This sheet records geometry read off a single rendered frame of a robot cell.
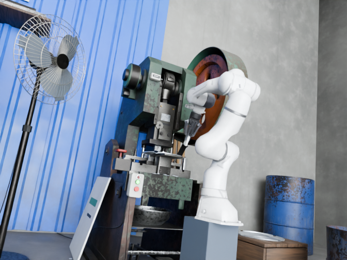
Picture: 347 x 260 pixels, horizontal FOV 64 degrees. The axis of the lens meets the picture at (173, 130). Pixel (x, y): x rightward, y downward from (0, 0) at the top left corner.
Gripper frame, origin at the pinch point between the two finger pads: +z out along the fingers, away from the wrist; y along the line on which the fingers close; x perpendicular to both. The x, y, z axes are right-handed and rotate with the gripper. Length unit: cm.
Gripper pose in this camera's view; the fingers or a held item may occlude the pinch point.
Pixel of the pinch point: (186, 140)
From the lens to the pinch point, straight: 190.8
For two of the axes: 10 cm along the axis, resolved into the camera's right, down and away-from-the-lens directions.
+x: -3.9, -3.2, 8.6
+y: 8.6, 2.0, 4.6
